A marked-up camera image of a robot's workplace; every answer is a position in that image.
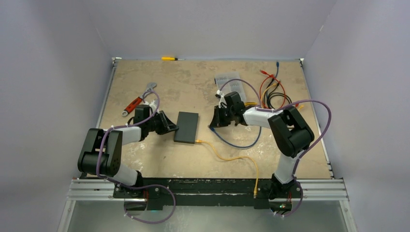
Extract aluminium frame rail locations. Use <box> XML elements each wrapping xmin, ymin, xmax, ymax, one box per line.
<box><xmin>66</xmin><ymin>179</ymin><xmax>349</xmax><ymax>201</ymax></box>

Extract clear plastic parts box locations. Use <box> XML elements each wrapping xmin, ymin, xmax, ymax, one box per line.
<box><xmin>214</xmin><ymin>72</ymin><xmax>247</xmax><ymax>102</ymax></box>

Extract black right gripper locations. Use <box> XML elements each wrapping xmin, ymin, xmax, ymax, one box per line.
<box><xmin>210</xmin><ymin>105</ymin><xmax>235</xmax><ymax>128</ymax></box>

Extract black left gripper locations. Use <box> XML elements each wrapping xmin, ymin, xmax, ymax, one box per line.
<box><xmin>146</xmin><ymin>112</ymin><xmax>177</xmax><ymax>136</ymax></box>

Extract yellow handled screwdriver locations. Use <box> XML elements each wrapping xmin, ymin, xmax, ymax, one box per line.
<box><xmin>161</xmin><ymin>57</ymin><xmax>184</xmax><ymax>61</ymax></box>

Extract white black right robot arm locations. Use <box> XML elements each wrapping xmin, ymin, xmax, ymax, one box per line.
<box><xmin>209</xmin><ymin>92</ymin><xmax>315</xmax><ymax>197</ymax></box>

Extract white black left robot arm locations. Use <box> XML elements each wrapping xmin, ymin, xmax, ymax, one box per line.
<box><xmin>77</xmin><ymin>105</ymin><xmax>179</xmax><ymax>198</ymax></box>

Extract red handled adjustable wrench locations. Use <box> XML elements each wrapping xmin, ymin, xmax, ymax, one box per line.
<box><xmin>121</xmin><ymin>82</ymin><xmax>157</xmax><ymax>117</ymax></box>

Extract black yellow pliers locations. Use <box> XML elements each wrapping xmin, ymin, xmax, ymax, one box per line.
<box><xmin>245</xmin><ymin>102</ymin><xmax>258</xmax><ymax>106</ymax></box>

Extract black network switch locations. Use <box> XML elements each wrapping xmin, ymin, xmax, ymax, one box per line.
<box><xmin>174</xmin><ymin>112</ymin><xmax>199</xmax><ymax>144</ymax></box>

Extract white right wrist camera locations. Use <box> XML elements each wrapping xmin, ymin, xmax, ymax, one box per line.
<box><xmin>215</xmin><ymin>90</ymin><xmax>227</xmax><ymax>108</ymax></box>

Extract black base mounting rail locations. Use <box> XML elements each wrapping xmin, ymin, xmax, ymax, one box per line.
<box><xmin>113</xmin><ymin>177</ymin><xmax>302</xmax><ymax>211</ymax></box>

